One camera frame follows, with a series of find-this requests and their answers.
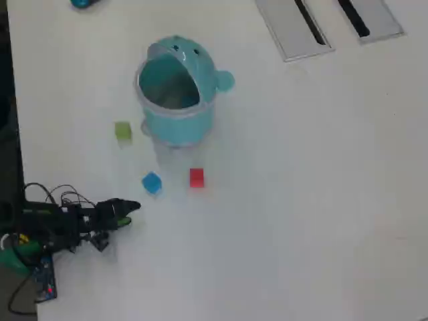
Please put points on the red lego block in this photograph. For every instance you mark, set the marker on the red lego block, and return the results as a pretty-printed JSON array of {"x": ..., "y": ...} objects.
[{"x": 196, "y": 178}]

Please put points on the yellow connector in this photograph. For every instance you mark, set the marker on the yellow connector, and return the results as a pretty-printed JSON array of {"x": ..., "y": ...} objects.
[{"x": 23, "y": 238}]

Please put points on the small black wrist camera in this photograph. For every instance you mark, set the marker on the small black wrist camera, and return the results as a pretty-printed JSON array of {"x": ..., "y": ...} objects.
[{"x": 100, "y": 241}]

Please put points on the blue circuit board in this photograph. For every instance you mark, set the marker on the blue circuit board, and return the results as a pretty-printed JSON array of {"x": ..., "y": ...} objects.
[{"x": 45, "y": 277}]

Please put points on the blue lego block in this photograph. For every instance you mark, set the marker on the blue lego block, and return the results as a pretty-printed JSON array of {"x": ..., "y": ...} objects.
[{"x": 151, "y": 183}]

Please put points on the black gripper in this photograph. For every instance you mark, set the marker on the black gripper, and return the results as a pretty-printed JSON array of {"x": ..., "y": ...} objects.
[{"x": 106, "y": 214}]

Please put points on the small teal gadget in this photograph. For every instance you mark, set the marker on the small teal gadget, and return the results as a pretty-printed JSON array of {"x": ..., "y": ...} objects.
[{"x": 82, "y": 2}]

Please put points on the green table clamp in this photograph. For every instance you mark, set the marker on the green table clamp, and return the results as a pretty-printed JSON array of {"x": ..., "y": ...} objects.
[{"x": 13, "y": 259}]

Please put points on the green lego block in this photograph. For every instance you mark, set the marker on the green lego block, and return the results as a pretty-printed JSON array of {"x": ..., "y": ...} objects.
[{"x": 122, "y": 130}]

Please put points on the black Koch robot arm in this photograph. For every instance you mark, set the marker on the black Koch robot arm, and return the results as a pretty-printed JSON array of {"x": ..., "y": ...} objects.
[{"x": 63, "y": 219}]

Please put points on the teal whale shaped bin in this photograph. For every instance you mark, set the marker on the teal whale shaped bin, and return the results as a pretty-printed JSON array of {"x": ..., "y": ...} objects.
[{"x": 187, "y": 127}]

